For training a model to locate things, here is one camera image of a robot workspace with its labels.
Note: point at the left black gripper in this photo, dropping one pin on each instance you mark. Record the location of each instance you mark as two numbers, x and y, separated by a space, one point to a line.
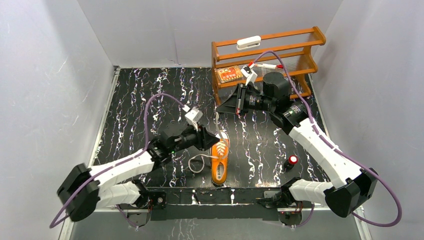
201 137

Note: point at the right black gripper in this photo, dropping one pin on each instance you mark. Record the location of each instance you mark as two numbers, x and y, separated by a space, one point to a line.
236 103

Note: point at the orange canvas sneaker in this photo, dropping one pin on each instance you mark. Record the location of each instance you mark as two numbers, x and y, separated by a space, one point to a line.
219 159

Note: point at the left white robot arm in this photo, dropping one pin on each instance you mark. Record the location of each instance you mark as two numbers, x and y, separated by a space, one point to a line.
87 188

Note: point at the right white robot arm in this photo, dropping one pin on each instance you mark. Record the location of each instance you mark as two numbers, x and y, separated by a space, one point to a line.
349 186

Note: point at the orange snack packet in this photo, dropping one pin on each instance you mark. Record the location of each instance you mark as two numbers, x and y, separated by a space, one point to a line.
229 74

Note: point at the orange wooden shelf rack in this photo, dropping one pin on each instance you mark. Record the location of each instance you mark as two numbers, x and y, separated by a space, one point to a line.
292 49

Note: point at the red white marker pen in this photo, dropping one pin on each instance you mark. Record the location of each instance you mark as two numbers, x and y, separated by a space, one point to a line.
268 66

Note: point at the white stapler on top shelf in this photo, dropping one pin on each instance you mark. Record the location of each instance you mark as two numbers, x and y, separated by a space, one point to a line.
248 43

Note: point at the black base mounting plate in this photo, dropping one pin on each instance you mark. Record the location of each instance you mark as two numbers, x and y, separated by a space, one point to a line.
223 203

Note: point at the red emergency stop button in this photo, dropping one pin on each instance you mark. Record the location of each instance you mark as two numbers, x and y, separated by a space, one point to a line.
290 162

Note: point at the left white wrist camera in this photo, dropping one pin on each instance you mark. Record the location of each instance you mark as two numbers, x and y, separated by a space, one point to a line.
192 116

